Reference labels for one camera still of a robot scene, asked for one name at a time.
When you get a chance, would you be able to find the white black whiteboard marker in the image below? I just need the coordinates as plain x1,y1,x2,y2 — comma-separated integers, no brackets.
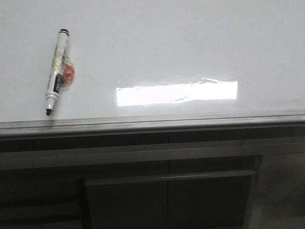
46,29,70,116

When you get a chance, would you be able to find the white whiteboard with grey frame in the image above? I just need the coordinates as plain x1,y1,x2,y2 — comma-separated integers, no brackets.
0,0,305,139

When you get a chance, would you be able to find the grey metal table frame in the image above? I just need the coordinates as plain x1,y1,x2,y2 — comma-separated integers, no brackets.
0,137,305,229

